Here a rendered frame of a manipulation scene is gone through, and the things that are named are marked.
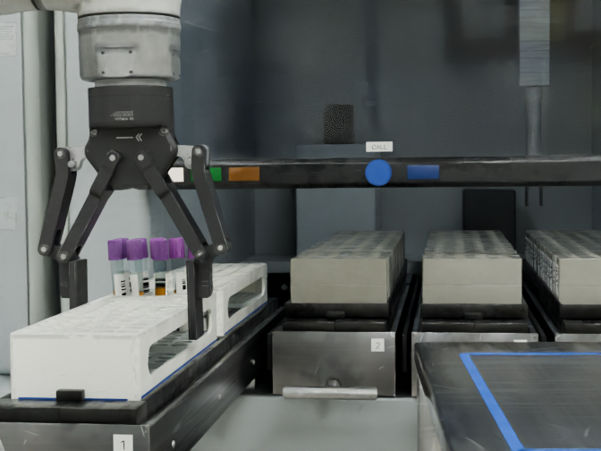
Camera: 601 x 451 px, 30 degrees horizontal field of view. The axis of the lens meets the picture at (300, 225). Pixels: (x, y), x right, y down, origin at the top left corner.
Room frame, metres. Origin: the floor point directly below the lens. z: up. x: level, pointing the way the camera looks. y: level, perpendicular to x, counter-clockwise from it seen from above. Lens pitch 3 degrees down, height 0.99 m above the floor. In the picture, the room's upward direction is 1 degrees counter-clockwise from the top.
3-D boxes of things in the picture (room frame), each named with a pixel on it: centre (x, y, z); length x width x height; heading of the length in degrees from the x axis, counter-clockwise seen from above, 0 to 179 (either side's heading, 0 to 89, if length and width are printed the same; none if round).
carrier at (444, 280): (1.28, -0.20, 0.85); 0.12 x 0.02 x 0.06; 82
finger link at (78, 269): (1.01, 0.20, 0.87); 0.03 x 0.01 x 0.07; 173
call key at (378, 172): (1.27, -0.09, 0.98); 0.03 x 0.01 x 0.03; 83
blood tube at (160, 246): (1.08, 0.14, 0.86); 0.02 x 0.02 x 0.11
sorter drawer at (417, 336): (1.51, -0.23, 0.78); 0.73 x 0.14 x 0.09; 173
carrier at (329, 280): (1.30, -0.04, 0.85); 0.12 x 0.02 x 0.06; 83
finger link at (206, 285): (0.99, 0.08, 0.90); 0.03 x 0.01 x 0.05; 83
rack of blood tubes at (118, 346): (0.97, 0.15, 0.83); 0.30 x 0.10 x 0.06; 173
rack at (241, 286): (1.28, 0.11, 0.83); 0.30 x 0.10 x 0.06; 173
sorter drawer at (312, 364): (1.53, -0.08, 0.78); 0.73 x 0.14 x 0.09; 173
